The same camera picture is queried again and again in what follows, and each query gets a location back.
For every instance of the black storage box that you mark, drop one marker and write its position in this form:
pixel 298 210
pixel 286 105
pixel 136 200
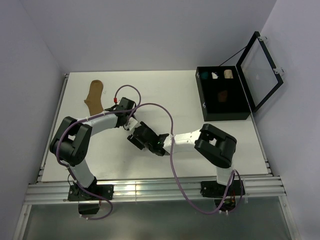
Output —
pixel 236 108

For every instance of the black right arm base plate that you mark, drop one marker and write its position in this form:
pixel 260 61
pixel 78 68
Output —
pixel 211 189

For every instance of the aluminium front frame rails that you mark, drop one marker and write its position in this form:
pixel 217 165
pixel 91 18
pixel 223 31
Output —
pixel 147 190

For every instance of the tan ribbed sock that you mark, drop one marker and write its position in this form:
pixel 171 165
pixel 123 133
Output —
pixel 93 99

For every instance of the aluminium table edge rail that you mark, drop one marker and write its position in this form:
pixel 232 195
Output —
pixel 51 133

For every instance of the white rolled sock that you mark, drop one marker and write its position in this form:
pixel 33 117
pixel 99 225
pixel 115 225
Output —
pixel 214 76

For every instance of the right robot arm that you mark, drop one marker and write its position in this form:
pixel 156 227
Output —
pixel 215 145

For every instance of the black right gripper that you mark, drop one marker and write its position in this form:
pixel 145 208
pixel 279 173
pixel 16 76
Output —
pixel 136 141

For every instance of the dark brown striped-cuff sock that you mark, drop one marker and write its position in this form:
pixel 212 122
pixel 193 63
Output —
pixel 222 96

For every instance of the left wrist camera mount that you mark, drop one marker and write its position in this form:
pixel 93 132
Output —
pixel 118 102

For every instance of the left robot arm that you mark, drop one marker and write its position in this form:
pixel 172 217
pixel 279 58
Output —
pixel 71 141

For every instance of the teal rolled sock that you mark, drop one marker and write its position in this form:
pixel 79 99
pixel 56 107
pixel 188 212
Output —
pixel 204 75

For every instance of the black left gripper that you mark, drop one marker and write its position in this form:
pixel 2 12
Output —
pixel 130 113

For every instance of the glass box lid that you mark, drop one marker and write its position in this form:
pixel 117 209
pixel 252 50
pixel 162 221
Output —
pixel 259 75

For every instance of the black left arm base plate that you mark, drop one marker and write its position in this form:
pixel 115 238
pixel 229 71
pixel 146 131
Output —
pixel 94 193

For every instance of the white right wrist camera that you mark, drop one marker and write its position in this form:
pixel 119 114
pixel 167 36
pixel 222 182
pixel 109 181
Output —
pixel 132 124

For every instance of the beige rolled sock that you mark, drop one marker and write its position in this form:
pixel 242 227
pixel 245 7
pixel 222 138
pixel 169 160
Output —
pixel 228 74

